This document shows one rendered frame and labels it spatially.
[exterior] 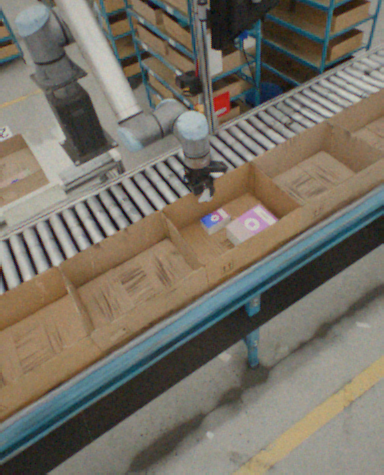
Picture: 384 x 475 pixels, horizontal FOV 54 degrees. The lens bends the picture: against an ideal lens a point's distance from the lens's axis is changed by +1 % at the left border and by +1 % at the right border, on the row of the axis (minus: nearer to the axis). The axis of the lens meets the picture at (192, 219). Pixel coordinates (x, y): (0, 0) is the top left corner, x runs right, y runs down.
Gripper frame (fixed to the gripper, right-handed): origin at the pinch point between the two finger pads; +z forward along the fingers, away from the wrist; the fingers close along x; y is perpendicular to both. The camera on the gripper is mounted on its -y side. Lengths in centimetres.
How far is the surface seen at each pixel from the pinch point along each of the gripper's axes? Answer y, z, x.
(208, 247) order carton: 10.1, 8.6, 13.7
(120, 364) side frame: 56, 7, 35
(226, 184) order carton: -8.3, -1.9, 0.0
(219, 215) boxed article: -0.1, 4.4, 6.5
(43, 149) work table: 44, 23, -107
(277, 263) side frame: -4.7, 6.5, 34.7
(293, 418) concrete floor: 4, 97, 64
